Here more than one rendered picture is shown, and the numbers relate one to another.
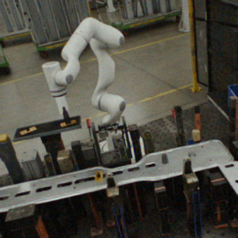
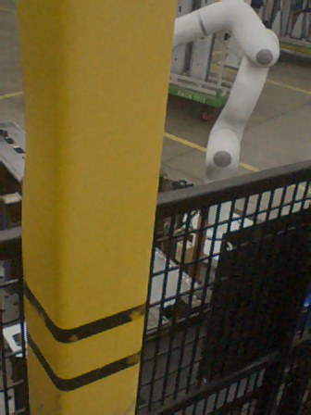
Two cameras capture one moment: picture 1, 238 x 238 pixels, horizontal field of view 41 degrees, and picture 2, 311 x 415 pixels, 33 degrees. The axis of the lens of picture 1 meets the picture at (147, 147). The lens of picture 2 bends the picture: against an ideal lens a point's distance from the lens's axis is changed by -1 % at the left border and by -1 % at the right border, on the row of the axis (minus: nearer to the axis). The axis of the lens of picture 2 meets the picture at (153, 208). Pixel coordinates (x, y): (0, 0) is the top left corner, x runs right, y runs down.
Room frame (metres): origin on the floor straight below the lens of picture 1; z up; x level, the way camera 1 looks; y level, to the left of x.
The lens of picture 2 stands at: (0.74, -1.28, 1.85)
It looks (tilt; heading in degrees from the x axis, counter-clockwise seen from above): 29 degrees down; 59
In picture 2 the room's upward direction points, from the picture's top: 6 degrees clockwise
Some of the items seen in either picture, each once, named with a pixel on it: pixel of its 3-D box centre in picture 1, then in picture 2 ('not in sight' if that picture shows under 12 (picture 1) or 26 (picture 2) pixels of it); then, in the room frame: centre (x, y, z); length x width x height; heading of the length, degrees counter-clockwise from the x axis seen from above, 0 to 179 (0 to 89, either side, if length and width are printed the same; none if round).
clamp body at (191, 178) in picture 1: (192, 204); not in sight; (1.11, -0.17, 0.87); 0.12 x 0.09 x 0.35; 6
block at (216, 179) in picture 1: (217, 200); not in sight; (1.14, -0.30, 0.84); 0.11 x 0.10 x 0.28; 6
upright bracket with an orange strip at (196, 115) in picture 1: (199, 145); (193, 279); (1.49, -0.29, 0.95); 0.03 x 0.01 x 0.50; 96
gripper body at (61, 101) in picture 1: (61, 101); not in sight; (1.59, 0.41, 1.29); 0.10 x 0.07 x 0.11; 15
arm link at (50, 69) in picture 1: (54, 75); not in sight; (1.59, 0.41, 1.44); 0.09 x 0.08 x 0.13; 51
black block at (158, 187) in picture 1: (163, 210); not in sight; (1.13, -0.03, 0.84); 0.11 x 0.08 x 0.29; 6
